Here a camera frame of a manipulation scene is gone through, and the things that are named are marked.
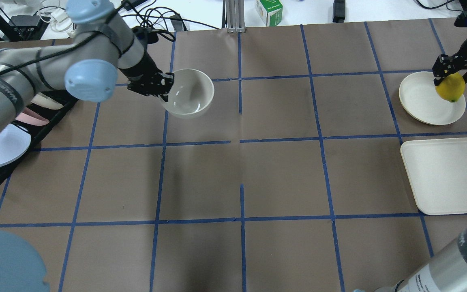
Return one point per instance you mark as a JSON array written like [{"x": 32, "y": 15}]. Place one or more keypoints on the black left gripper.
[{"x": 139, "y": 67}]

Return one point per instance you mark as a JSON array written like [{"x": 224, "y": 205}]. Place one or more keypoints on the yellow lemon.
[{"x": 451, "y": 88}]

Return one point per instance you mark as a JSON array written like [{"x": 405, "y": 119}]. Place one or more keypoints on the cream bowl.
[{"x": 190, "y": 96}]

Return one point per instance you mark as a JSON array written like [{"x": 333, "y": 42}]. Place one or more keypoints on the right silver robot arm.
[{"x": 445, "y": 272}]

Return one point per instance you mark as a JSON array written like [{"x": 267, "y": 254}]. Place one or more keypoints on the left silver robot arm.
[{"x": 88, "y": 69}]

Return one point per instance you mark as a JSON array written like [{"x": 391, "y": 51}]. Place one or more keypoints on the cream round plate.
[{"x": 420, "y": 100}]

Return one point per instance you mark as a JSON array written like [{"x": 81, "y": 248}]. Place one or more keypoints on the cream plate in rack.
[{"x": 45, "y": 101}]

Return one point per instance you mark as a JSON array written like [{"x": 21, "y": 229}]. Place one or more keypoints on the cream rectangular tray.
[{"x": 437, "y": 172}]

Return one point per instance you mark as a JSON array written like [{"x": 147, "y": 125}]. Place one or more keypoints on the pink plate in rack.
[{"x": 30, "y": 117}]

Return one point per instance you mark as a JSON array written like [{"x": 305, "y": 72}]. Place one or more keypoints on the green white carton box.
[{"x": 270, "y": 11}]

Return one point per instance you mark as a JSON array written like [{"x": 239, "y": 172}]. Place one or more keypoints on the black power adapter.
[{"x": 338, "y": 11}]

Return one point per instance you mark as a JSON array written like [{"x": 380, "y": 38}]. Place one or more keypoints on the lavender plate in rack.
[{"x": 14, "y": 142}]

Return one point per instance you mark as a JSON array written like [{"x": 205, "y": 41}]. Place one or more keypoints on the black plate rack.
[{"x": 38, "y": 133}]

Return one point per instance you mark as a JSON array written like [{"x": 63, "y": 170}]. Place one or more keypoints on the aluminium frame post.
[{"x": 233, "y": 16}]

